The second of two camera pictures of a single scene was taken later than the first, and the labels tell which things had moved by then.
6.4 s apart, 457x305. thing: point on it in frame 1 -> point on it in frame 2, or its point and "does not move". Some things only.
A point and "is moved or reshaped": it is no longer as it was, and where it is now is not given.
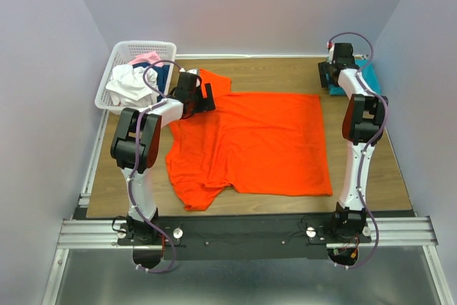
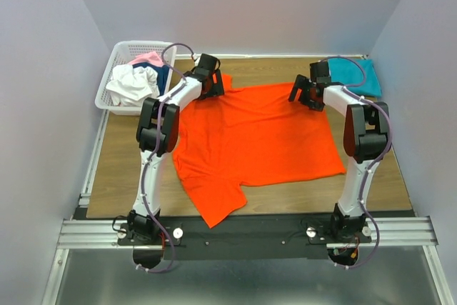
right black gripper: (323, 68) -> (303, 82)
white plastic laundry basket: (123, 52) does not move
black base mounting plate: (244, 237) does not move
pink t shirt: (149, 58) does not move
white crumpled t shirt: (128, 87) does not move
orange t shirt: (254, 143) is moved or reshaped
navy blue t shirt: (162, 72) does not move
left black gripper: (206, 103) -> (216, 88)
